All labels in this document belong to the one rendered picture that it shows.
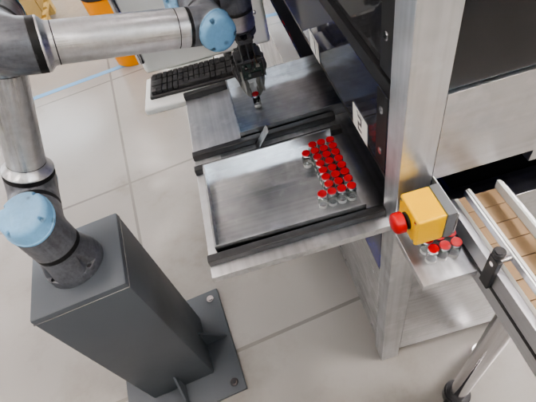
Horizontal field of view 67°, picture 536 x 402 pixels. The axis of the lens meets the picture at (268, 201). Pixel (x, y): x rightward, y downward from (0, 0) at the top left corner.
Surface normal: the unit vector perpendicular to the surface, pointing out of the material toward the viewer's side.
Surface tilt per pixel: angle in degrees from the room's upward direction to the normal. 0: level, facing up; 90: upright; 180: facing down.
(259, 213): 0
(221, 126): 0
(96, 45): 86
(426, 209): 0
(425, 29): 90
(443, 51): 90
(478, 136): 90
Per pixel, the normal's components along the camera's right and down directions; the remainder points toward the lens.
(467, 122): 0.22, 0.74
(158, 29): 0.43, 0.29
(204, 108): -0.18, -0.62
